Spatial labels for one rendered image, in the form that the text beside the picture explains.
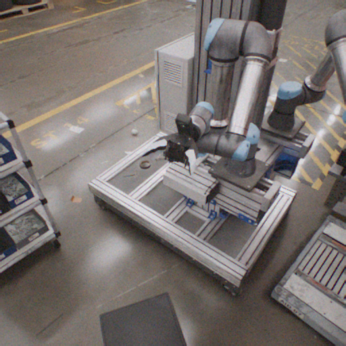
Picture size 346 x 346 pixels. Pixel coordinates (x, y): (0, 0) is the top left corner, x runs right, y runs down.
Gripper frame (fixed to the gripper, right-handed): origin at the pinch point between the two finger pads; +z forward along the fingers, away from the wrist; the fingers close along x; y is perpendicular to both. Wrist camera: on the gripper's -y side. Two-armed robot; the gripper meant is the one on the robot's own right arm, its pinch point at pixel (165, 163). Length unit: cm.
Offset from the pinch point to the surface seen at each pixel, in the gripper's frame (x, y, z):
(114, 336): 5, 91, 21
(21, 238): 92, 119, -11
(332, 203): -92, 108, -134
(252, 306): -54, 118, -34
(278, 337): -70, 115, -23
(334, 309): -94, 104, -46
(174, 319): -16, 88, 4
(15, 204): 90, 87, -14
